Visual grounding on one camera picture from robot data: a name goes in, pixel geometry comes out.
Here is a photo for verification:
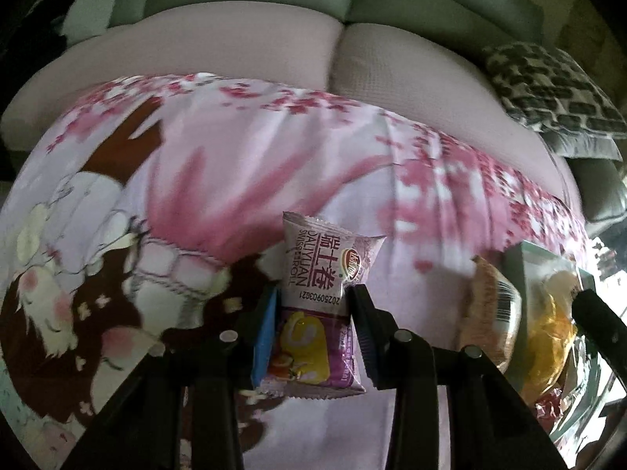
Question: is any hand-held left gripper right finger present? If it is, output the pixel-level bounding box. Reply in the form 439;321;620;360
352;284;554;470

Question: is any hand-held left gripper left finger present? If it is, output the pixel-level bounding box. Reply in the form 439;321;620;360
63;281;282;470

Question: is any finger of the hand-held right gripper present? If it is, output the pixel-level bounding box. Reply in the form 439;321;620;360
572;290;627;380

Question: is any cream round snack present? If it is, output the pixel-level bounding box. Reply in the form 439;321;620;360
544;271;581;304

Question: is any yellow translucent snack packet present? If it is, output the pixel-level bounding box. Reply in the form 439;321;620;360
519;298;579;402

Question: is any pink swiss roll packet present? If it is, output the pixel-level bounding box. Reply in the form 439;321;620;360
252;211;388;397

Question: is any teal shallow cardboard box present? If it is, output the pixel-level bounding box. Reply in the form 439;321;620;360
504;241;627;456

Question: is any red snack packet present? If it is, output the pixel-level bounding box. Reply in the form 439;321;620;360
534;389;564;427

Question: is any orange cracker packet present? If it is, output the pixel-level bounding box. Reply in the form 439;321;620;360
458;255;522;373

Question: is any printed pink blanket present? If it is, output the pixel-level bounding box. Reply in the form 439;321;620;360
0;72;593;470

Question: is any grey pillow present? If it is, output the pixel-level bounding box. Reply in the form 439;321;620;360
539;127;623;160

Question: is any black and cream patterned pillow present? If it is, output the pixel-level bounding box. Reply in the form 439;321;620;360
482;42;627;138

